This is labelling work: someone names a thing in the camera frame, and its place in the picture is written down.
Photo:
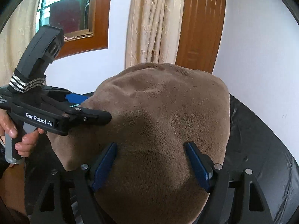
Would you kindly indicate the black bed cover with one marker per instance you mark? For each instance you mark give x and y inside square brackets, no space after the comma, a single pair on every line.
[252,144]

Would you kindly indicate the person's left hand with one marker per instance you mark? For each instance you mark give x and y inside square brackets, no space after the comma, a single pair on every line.
[28,142]

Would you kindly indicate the beige curtain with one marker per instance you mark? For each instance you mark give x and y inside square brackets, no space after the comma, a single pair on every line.
[153,33]

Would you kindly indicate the brown wooden door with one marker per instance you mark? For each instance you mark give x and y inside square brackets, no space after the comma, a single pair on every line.
[200,37]

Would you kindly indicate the wooden framed window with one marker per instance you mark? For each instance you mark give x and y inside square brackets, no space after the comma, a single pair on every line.
[84,22]

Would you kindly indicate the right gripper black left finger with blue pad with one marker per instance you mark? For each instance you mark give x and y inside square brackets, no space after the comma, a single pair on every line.
[54,202]

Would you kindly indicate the brown fleece jacket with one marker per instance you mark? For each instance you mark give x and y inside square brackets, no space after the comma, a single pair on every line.
[156,109]

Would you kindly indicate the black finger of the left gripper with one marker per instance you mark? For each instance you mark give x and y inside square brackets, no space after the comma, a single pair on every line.
[78,116]

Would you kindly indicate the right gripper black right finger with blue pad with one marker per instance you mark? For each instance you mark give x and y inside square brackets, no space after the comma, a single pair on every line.
[234,197]

